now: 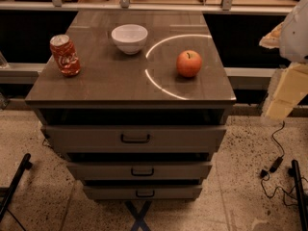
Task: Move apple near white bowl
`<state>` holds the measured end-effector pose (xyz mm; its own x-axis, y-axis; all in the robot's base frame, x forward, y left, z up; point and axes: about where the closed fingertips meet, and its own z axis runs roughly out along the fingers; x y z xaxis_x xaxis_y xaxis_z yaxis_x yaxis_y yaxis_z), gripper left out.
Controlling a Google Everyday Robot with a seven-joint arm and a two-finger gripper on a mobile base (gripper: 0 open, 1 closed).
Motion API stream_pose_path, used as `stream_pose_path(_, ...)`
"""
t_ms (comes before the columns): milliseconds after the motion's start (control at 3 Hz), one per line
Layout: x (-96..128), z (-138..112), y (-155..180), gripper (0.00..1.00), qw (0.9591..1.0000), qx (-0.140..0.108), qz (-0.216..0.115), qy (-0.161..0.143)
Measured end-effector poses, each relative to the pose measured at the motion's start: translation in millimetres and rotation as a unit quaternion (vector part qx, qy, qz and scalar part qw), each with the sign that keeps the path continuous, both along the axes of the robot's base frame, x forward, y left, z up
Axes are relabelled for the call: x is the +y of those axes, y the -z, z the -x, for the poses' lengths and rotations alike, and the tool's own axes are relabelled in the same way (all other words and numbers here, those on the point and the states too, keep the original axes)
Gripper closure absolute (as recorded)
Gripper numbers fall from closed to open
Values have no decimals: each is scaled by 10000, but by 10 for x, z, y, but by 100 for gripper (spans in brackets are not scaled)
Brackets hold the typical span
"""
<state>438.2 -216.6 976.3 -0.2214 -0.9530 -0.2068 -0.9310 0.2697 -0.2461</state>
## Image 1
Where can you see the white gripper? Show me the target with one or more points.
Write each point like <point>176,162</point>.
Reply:
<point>295,38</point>

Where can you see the red apple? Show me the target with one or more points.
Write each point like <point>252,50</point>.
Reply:
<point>188,63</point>

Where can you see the white ceramic bowl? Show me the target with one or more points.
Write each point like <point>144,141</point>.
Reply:
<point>129,38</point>

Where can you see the black right stand leg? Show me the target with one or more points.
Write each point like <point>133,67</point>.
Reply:
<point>294,171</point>

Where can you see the black stand leg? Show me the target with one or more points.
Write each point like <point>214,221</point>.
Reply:
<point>6,193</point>
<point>294,171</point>

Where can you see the grey drawer cabinet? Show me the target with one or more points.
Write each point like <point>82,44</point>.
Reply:
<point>143,89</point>

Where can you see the red soda can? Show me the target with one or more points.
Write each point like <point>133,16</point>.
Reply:
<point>65,55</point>

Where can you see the middle grey drawer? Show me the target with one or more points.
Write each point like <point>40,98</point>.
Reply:
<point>140,170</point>

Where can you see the grey drawer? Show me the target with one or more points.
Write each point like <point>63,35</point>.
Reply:
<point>143,192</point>
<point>133,139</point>
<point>140,170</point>

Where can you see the bottom grey drawer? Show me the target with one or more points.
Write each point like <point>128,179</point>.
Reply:
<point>143,192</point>

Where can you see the top grey drawer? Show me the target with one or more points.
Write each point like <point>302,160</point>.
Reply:
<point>133,139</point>

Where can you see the black left stand leg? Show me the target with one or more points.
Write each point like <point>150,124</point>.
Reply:
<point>6,193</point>

